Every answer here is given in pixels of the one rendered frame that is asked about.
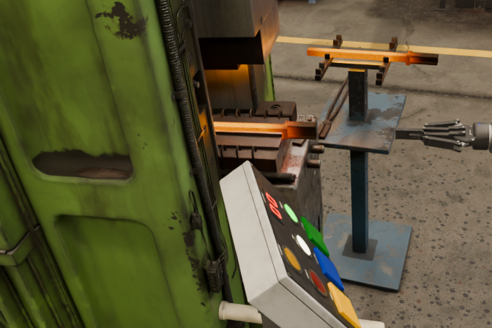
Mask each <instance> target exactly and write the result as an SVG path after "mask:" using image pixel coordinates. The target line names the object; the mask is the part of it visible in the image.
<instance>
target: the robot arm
mask: <svg viewBox="0 0 492 328"><path fill-rule="evenodd" d="M395 139H406V140H421V141H423V143H424V145H425V146H432V147H437V148H442V149H450V150H453V151H455V152H462V148H463V147H468V146H472V148H473V150H486V151H487V150H489V152H490V153H492V120H491V122H490V124H489V123H488V122H474V124H473V125H472V126H470V125H467V124H461V123H460V119H455V120H452V121H447V122H432V123H425V124H424V127H422V128H413V127H396V129H395ZM451 139H452V140H451Z"/></svg>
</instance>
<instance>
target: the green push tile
mask: <svg viewBox="0 0 492 328"><path fill-rule="evenodd" d="M301 220H302V223H303V226H304V227H305V230H306V232H307V235H308V238H309V240H310V241H311V242H312V243H313V244H314V245H315V246H316V247H317V248H318V249H319V250H320V251H321V252H322V253H323V254H324V255H325V256H326V257H328V256H329V252H328V249H327V247H326V245H325V243H324V240H323V239H322V236H321V234H320V233H319V232H318V231H317V230H316V229H315V228H314V227H313V226H312V225H311V224H310V223H309V222H308V221H307V220H306V219H305V218H304V217H301Z"/></svg>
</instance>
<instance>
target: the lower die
mask: <svg viewBox="0 0 492 328"><path fill-rule="evenodd" d="M212 117H213V122H241V123H264V124H285V121H289V118H284V117H280V119H278V117H266V118H265V119H264V118H263V117H257V116H251V118H250V117H249V116H238V117H237V118H235V116H223V117H221V116H212ZM215 133H216V137H217V145H218V149H219V153H220V148H221V145H222V144H225V146H226V151H224V147H223V158H224V162H225V167H226V169H229V170H235V169H236V168H238V165H237V159H236V146H237V145H238V144H240V146H241V148H242V150H241V151H240V150H239V149H238V155H239V164H240V165H241V164H243V163H244V162H246V161H249V162H250V163H252V164H253V160H252V154H251V151H252V147H253V145H256V148H257V152H255V150H254V159H255V164H256V169H257V170H258V171H267V172H280V169H281V167H282V164H283V161H284V157H285V155H286V151H287V148H288V145H289V142H290V140H291V139H290V138H288V139H283V133H282V132H260V131H239V130H215ZM217 158H218V162H219V166H220V169H223V163H222V159H221V154H220V156H219V157H217Z"/></svg>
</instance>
